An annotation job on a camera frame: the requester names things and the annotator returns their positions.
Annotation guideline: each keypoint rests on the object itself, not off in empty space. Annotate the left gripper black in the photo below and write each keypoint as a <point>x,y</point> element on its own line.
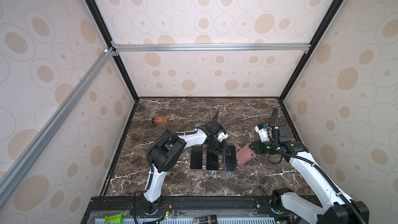
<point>222,150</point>

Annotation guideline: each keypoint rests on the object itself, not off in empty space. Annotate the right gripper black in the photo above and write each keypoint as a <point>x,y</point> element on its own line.
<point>257,149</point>

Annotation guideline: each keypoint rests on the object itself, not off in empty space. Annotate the purple smartphone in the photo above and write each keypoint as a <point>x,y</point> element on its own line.
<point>212,161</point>
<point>230,159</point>
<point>196,162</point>

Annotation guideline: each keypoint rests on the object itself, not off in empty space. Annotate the black smartphone rose edge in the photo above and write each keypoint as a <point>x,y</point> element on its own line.
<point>244,155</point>

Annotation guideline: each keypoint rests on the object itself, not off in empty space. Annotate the light blue phone case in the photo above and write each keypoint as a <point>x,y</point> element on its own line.
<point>198,125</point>

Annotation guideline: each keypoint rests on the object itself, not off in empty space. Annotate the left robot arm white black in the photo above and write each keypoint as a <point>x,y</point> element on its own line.
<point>164,153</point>

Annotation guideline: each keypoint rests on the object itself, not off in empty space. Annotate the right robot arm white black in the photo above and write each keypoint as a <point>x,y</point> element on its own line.
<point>336,207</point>

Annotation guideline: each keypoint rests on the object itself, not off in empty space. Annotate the green packet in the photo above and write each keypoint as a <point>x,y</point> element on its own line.
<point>114,219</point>

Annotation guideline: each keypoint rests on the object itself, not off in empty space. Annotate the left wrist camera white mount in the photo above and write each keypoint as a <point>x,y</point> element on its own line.
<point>222,135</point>

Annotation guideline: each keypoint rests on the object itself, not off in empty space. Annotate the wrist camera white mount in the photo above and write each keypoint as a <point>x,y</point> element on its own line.
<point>262,130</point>
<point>222,135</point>

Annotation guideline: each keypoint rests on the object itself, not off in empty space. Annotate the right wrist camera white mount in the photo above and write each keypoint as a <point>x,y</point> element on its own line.
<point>262,130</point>

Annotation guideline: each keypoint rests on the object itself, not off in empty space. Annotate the horizontal aluminium rail back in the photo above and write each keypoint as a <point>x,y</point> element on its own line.
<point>212,47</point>

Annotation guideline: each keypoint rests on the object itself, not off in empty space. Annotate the white slotted cable duct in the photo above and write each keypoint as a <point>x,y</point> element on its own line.
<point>239,220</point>

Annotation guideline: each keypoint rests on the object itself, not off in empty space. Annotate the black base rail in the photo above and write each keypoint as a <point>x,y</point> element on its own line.
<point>190,207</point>

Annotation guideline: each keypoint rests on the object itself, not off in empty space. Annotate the diagonal aluminium rail left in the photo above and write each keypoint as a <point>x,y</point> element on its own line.
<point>30,155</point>

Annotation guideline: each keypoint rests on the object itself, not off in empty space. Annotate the black frame post right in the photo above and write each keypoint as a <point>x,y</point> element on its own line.
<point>325,23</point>

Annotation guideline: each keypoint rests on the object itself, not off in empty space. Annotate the black frame post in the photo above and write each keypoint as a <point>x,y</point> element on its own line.
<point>325,23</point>
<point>103,29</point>

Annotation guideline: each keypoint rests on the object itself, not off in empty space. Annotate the black frame post left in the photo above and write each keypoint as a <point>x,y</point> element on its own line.
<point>103,29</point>

